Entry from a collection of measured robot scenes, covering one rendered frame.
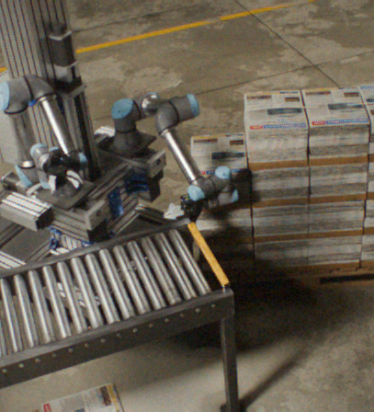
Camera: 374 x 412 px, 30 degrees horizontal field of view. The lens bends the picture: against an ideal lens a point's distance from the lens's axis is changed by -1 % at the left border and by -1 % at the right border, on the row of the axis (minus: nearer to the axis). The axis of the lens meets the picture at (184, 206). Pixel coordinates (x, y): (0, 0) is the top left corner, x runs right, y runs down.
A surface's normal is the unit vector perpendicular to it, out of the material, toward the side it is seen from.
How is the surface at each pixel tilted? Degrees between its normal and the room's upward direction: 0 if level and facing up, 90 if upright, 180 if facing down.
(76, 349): 90
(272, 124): 2
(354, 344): 0
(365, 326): 0
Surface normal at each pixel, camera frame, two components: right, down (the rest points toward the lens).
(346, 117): -0.10, -0.79
